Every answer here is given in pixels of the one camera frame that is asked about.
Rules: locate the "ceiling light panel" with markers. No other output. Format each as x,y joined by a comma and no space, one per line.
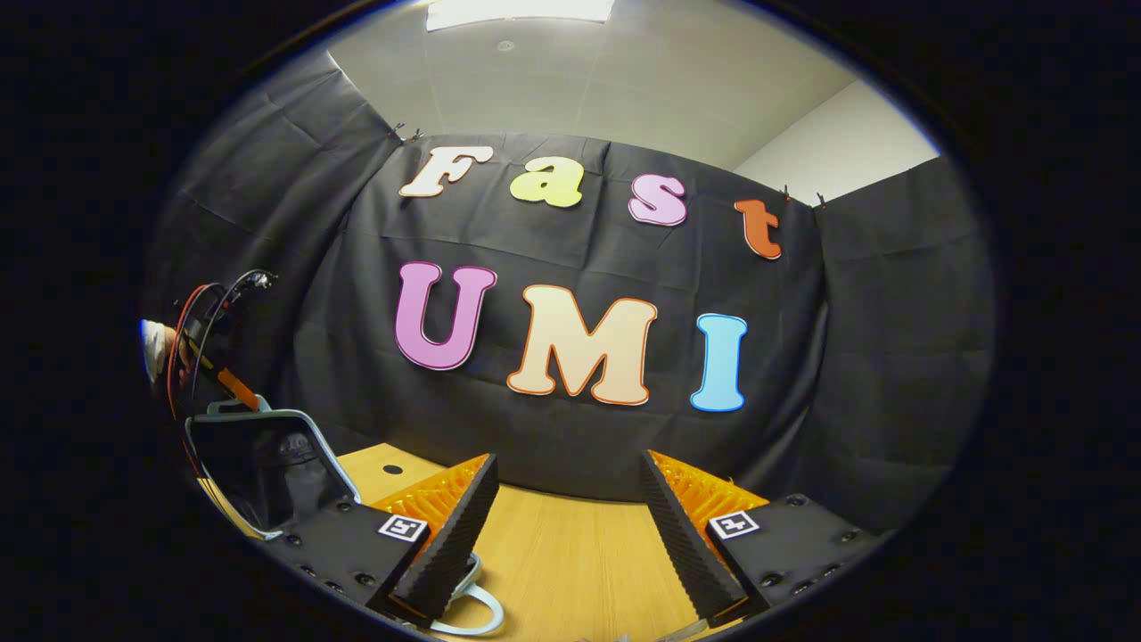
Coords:
517,11

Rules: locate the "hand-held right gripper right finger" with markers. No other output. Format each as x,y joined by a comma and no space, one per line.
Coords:
677,535

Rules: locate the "black backdrop cloth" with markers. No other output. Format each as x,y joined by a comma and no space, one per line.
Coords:
570,250

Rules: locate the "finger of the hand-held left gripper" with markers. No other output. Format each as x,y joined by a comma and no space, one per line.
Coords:
236,385

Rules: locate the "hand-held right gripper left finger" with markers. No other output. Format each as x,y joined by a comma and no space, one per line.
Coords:
463,526

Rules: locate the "light blue suitcase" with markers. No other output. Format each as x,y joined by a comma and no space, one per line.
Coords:
258,464

